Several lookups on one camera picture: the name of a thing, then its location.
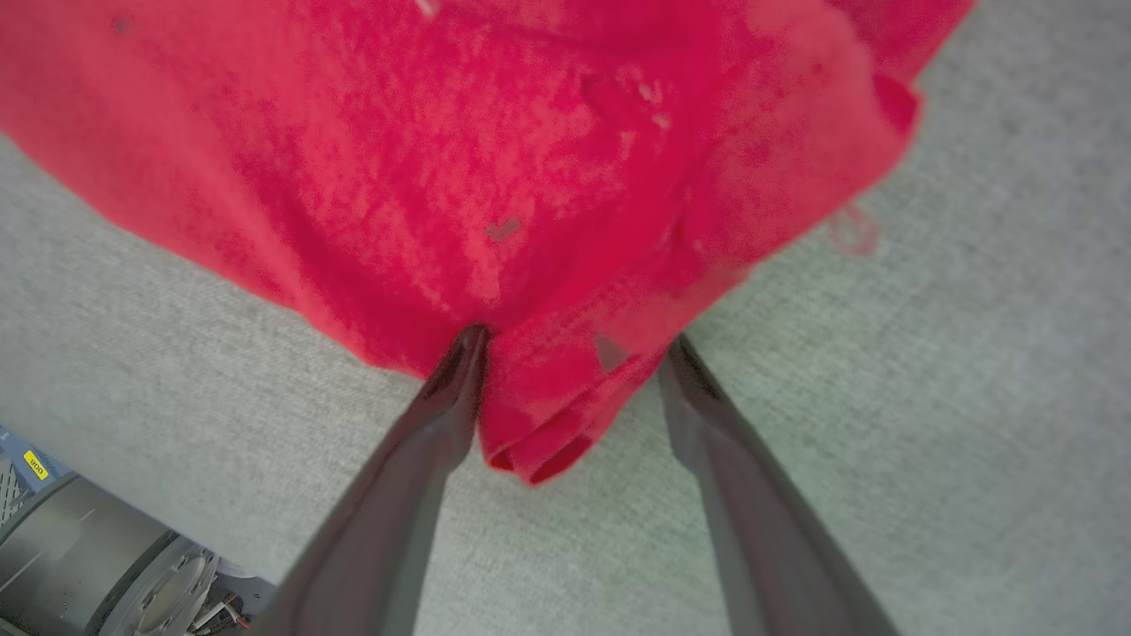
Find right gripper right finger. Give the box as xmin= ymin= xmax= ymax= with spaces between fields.
xmin=657 ymin=334 xmax=900 ymax=636

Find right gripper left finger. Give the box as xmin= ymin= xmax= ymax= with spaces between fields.
xmin=252 ymin=323 xmax=492 ymax=636

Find red and white shirt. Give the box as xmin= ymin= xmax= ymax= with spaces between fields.
xmin=0 ymin=0 xmax=977 ymax=487

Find grey fabric sofa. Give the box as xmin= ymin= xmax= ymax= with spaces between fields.
xmin=0 ymin=0 xmax=1131 ymax=636

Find grey box with yellow label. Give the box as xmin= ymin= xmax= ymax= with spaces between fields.
xmin=0 ymin=426 xmax=76 ymax=531

